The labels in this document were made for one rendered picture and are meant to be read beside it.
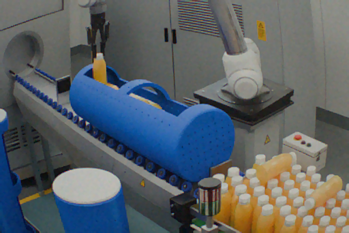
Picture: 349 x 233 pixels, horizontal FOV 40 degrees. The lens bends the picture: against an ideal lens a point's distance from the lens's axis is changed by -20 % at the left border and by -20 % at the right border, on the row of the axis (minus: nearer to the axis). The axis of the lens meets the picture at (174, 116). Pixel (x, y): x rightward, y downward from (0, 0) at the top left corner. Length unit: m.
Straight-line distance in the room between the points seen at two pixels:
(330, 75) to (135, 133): 2.99
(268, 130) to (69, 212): 1.17
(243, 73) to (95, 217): 0.90
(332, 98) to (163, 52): 1.66
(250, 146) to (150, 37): 2.10
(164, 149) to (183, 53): 2.27
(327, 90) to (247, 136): 2.49
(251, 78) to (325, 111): 2.79
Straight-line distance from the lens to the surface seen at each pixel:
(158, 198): 2.27
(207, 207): 1.54
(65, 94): 3.18
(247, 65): 2.38
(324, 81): 5.01
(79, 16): 7.75
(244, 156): 2.67
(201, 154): 2.12
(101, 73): 2.66
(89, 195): 1.96
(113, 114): 2.37
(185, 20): 4.20
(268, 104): 2.60
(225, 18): 2.34
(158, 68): 4.56
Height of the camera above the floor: 1.99
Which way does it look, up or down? 22 degrees down
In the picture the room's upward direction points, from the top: 3 degrees counter-clockwise
